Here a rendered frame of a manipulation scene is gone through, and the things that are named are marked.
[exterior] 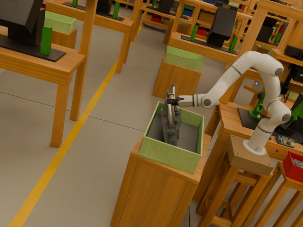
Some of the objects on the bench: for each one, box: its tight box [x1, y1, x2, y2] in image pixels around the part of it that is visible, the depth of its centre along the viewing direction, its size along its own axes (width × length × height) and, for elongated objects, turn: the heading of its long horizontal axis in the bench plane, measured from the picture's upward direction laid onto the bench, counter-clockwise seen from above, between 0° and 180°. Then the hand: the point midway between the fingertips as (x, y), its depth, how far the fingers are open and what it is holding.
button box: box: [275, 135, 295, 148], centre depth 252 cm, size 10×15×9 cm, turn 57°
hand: (170, 102), depth 193 cm, fingers closed on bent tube, 3 cm apart
